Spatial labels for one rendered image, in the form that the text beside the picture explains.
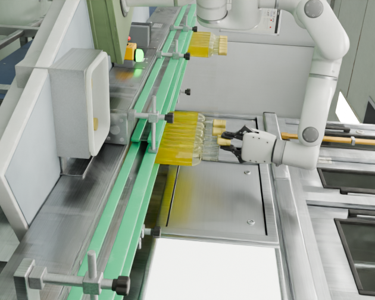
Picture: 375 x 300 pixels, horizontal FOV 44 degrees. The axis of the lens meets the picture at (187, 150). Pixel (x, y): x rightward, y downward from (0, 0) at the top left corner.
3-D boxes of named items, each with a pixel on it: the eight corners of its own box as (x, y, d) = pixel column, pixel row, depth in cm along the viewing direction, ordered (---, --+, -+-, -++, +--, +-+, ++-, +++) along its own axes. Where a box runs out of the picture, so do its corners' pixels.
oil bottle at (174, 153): (130, 162, 140) (201, 168, 139) (130, 145, 138) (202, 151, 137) (134, 153, 145) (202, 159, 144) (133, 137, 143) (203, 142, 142)
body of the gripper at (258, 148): (277, 159, 151) (244, 153, 155) (282, 131, 147) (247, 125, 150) (273, 171, 145) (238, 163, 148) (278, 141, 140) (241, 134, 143)
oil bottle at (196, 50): (172, 55, 243) (226, 59, 242) (172, 44, 240) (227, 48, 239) (173, 52, 248) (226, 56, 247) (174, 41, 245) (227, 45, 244)
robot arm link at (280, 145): (283, 161, 151) (275, 159, 152) (287, 136, 147) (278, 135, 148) (279, 172, 145) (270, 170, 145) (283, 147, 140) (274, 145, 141)
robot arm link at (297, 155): (326, 123, 137) (327, 122, 146) (290, 116, 140) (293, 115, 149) (315, 172, 140) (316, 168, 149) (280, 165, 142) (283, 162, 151)
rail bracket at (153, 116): (127, 152, 132) (171, 155, 131) (127, 96, 124) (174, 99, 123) (130, 147, 134) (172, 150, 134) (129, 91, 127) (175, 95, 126)
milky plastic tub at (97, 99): (58, 157, 112) (94, 160, 112) (50, 67, 102) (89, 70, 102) (79, 127, 128) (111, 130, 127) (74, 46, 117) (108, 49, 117)
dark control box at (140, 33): (127, 46, 188) (147, 47, 187) (127, 25, 184) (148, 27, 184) (131, 40, 195) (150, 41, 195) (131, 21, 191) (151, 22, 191)
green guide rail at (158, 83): (130, 118, 132) (158, 119, 131) (130, 114, 131) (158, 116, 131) (184, 5, 287) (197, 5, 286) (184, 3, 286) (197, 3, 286)
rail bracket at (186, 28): (168, 31, 221) (196, 33, 220) (169, 15, 217) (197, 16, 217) (169, 29, 224) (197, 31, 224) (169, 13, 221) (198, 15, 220)
